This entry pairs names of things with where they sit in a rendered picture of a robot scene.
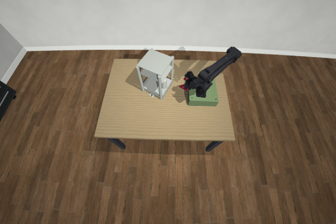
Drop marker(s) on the grey shelving unit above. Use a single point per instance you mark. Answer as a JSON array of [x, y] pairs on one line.
[[156, 67]]

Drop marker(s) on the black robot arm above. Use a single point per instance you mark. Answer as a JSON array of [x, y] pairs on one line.
[[204, 80]]

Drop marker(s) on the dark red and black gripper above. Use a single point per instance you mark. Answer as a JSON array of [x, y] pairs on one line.
[[184, 86]]

